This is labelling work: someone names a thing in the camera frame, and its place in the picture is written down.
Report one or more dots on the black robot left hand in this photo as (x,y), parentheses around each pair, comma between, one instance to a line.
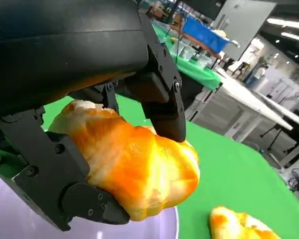
(64,49)

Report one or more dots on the orange and white bread roll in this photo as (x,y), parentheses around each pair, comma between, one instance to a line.
(144,169)
(236,224)

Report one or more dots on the green-covered workshop table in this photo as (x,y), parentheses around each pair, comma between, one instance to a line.
(199,72)

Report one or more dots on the blue tarp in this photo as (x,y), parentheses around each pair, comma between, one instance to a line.
(204,35)

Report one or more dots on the grey room pillar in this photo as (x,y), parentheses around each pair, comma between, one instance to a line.
(239,25)

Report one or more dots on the lilac plate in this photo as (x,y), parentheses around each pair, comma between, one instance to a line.
(27,224)

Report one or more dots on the white workshop desk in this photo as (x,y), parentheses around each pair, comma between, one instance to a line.
(251,107)

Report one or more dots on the green table cloth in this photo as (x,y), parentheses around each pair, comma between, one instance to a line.
(226,161)

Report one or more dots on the person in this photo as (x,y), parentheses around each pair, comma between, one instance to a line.
(261,72)

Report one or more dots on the long ceiling light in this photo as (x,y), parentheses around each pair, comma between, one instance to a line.
(289,23)
(295,37)

